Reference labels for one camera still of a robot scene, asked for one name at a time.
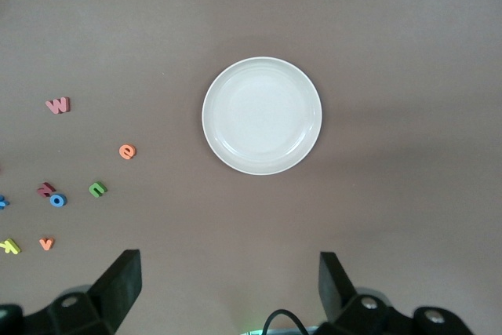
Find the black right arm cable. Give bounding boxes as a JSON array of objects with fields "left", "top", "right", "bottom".
[{"left": 263, "top": 309, "right": 311, "bottom": 335}]

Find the beige round plate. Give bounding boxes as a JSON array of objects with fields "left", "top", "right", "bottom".
[{"left": 201, "top": 56, "right": 324, "bottom": 177}]

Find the green foam letter u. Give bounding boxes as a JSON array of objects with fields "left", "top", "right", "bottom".
[{"left": 88, "top": 180, "right": 108, "bottom": 198}]

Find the red foam letter w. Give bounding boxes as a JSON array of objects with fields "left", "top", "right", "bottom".
[{"left": 45, "top": 96, "right": 72, "bottom": 115}]

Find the yellow foam letter k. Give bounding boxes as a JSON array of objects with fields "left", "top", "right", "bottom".
[{"left": 0, "top": 238, "right": 23, "bottom": 256}]

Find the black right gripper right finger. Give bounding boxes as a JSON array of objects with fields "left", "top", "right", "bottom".
[{"left": 317, "top": 251, "right": 474, "bottom": 335}]

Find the brown table cover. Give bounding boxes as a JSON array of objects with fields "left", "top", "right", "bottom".
[{"left": 0, "top": 0, "right": 502, "bottom": 335}]

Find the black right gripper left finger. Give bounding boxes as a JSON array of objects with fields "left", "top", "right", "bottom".
[{"left": 0, "top": 249, "right": 142, "bottom": 335}]

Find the dark red foam letter k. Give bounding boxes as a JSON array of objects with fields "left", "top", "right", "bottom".
[{"left": 36, "top": 181, "right": 56, "bottom": 198}]

